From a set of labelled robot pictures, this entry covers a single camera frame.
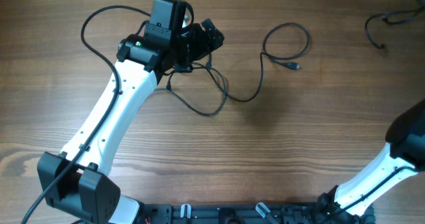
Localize black aluminium base frame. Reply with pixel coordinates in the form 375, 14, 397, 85
143, 203, 376, 224

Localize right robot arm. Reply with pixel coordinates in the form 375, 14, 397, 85
313, 100, 424, 223

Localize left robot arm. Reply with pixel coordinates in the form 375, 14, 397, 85
37, 0, 224, 223

